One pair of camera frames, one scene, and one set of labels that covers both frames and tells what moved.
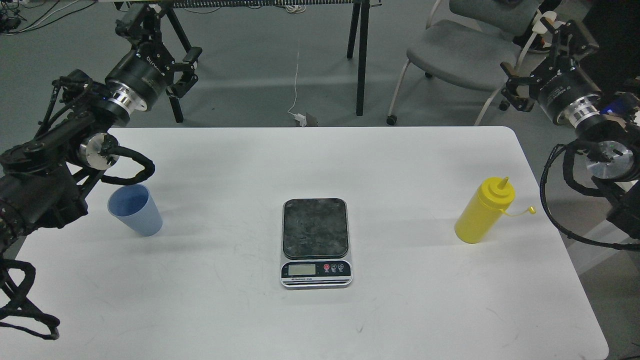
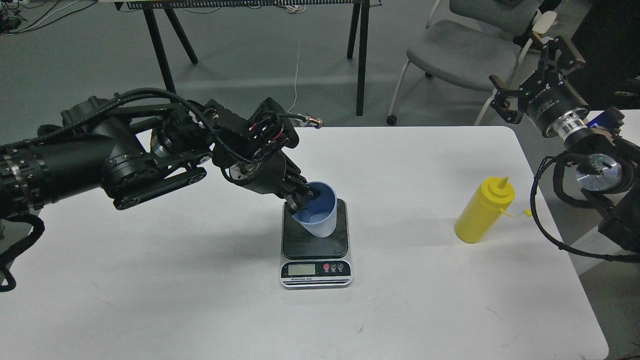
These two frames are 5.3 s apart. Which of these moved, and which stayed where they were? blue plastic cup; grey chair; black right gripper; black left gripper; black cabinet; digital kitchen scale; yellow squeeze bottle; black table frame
Moved: blue plastic cup; black left gripper; black right gripper
Stayed: yellow squeeze bottle; black table frame; digital kitchen scale; black cabinet; grey chair
